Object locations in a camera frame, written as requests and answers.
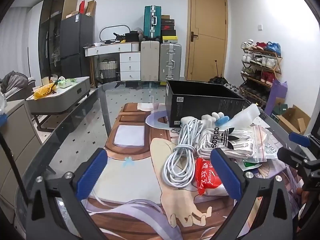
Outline grey sofa with clothes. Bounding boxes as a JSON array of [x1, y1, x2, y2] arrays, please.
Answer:
[[0, 71, 36, 101]]

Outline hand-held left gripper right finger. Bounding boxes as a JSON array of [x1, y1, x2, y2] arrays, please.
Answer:
[[210, 148, 293, 240]]

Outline beige suitcase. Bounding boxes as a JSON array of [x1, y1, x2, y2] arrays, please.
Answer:
[[140, 40, 160, 82]]

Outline wooden door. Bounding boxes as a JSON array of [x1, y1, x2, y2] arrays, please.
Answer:
[[184, 0, 228, 82]]

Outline oval mirror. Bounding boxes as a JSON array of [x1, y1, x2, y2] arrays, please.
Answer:
[[99, 25, 131, 42]]

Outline black umbrella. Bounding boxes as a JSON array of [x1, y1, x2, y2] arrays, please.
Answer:
[[208, 60, 226, 85]]

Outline yellow plastic bag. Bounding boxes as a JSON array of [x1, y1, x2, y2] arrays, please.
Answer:
[[33, 83, 57, 101]]

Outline wooden shoe rack with shoes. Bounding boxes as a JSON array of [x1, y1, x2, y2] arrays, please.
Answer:
[[239, 39, 283, 106]]

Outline grey coffee table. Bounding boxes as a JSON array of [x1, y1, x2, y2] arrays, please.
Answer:
[[26, 76, 91, 132]]

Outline dark green box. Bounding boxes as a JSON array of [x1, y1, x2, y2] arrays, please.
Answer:
[[272, 103, 286, 117]]

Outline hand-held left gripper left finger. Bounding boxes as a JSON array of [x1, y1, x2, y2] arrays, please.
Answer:
[[26, 148, 108, 240]]

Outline tall cardboard box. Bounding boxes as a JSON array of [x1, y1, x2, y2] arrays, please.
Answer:
[[86, 0, 97, 17]]

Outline grey side cabinet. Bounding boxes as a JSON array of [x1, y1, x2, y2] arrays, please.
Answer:
[[0, 98, 43, 222]]

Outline clear printed plastic bag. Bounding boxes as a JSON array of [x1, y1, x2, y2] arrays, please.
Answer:
[[262, 127, 287, 161]]

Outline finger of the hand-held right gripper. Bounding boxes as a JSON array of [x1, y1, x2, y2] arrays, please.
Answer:
[[288, 132, 320, 148], [277, 146, 320, 179]]

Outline silver suitcase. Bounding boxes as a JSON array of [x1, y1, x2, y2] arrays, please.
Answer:
[[159, 43, 182, 83]]

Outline green and white tissue pack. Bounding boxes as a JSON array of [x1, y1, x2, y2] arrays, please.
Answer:
[[57, 78, 73, 89]]

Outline white cable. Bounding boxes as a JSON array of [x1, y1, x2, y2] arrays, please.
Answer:
[[162, 119, 205, 188]]

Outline pile of shoes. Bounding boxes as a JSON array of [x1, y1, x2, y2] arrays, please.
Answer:
[[220, 81, 242, 94]]

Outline red balloon packet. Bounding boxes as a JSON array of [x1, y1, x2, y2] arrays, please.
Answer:
[[194, 157, 230, 197]]

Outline wicker basket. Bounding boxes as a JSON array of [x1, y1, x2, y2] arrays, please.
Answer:
[[99, 58, 118, 80]]

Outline dark glass cabinet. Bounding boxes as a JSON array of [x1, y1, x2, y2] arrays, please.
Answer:
[[37, 0, 79, 80]]

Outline open cardboard box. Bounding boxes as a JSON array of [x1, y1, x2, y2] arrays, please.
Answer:
[[276, 104, 311, 136]]

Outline clear bag of white shoelaces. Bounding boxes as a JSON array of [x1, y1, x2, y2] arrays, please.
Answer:
[[197, 126, 268, 163]]

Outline printed cartoon desk mat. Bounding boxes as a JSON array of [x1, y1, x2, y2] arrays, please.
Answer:
[[84, 102, 304, 240]]

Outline teal suitcase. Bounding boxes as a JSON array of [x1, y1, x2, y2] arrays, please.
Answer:
[[143, 5, 162, 41]]

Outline green and white packet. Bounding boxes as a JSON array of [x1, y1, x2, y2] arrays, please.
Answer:
[[243, 160, 263, 172]]

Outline white desk with drawers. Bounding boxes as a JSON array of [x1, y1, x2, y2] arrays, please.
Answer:
[[84, 42, 141, 81]]

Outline white and blue plush toy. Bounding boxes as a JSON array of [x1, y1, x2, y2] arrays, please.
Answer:
[[181, 111, 231, 128]]

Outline black refrigerator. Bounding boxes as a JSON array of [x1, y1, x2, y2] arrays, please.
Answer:
[[60, 13, 94, 79]]

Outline black bag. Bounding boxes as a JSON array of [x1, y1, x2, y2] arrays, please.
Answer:
[[124, 30, 139, 42]]

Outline black cardboard box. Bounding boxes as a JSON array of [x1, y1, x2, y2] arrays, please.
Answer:
[[165, 80, 246, 128]]

